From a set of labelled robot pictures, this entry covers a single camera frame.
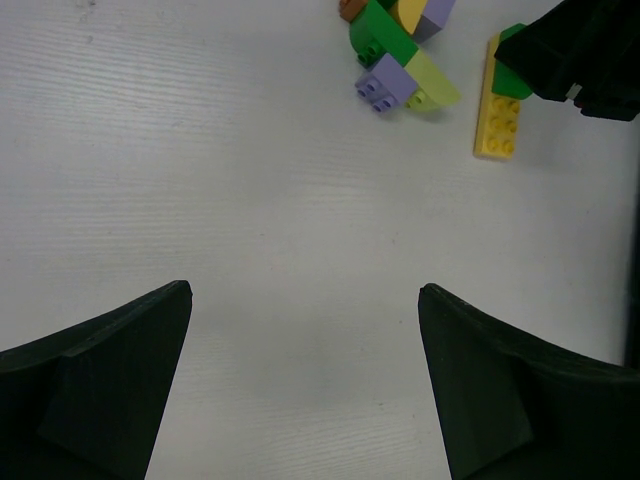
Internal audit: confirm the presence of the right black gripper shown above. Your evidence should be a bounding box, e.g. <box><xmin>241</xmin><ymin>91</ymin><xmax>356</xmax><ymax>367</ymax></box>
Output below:
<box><xmin>494</xmin><ymin>0</ymin><xmax>639</xmax><ymax>122</ymax></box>

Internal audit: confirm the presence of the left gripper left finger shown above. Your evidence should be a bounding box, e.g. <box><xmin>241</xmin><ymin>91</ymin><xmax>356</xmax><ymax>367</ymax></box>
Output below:
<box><xmin>1</xmin><ymin>280</ymin><xmax>192</xmax><ymax>479</ymax></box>

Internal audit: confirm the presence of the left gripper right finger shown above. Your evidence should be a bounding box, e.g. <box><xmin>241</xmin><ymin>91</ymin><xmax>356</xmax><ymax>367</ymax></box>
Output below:
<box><xmin>418</xmin><ymin>283</ymin><xmax>639</xmax><ymax>479</ymax></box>

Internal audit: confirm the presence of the dark green curved lego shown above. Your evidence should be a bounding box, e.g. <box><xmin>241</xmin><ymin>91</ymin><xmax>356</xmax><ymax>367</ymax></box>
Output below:
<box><xmin>491</xmin><ymin>23</ymin><xmax>533</xmax><ymax>100</ymax></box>

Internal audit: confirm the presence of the yellow long lego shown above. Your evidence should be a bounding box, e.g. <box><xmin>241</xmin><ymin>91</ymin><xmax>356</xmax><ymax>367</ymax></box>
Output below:
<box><xmin>473</xmin><ymin>34</ymin><xmax>520</xmax><ymax>161</ymax></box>

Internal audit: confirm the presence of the lime green curved lego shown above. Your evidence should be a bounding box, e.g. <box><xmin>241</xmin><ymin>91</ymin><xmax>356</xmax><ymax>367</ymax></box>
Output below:
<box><xmin>405</xmin><ymin>50</ymin><xmax>460</xmax><ymax>113</ymax></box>

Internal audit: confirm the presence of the purple square lego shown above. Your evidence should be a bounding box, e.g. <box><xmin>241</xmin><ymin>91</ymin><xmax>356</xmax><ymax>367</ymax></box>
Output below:
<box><xmin>354</xmin><ymin>53</ymin><xmax>418</xmax><ymax>114</ymax></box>

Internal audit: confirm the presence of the dark green arch lego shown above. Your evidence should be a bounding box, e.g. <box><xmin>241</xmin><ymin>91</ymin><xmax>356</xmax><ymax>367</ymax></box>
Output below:
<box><xmin>349</xmin><ymin>1</ymin><xmax>418</xmax><ymax>68</ymax></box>

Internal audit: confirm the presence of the purple block lego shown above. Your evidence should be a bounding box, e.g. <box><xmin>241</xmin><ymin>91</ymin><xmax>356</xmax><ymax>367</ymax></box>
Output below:
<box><xmin>412</xmin><ymin>0</ymin><xmax>455</xmax><ymax>44</ymax></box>

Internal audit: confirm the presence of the yellow curved lego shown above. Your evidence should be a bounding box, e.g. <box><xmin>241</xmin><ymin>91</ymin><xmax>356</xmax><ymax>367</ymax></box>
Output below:
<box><xmin>391</xmin><ymin>0</ymin><xmax>427</xmax><ymax>35</ymax></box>

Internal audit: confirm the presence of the dark brown lego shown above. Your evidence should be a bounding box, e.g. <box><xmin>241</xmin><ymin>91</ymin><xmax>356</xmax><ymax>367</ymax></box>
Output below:
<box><xmin>339</xmin><ymin>0</ymin><xmax>368</xmax><ymax>23</ymax></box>

